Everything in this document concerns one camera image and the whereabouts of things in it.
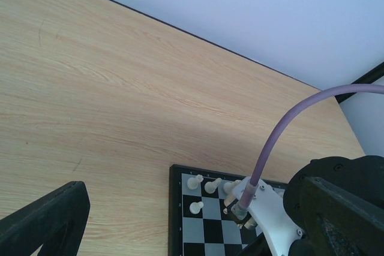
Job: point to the white pawn h2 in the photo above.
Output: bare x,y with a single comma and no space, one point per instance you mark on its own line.
196,207

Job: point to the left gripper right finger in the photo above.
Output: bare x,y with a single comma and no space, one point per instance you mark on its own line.
338,222

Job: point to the white rook h1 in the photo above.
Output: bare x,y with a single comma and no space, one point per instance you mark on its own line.
194,182

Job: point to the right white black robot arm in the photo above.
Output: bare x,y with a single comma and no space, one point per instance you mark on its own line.
362,177

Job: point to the white bishop f1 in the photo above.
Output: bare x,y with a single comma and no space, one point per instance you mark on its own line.
229,186

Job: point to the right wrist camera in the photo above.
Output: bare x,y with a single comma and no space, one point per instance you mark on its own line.
265,214

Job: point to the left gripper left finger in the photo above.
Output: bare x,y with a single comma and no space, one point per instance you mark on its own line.
52,225

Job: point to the black and silver chessboard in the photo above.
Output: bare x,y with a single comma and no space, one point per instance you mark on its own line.
210,232

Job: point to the white knight g4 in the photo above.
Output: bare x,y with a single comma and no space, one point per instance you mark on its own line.
211,186

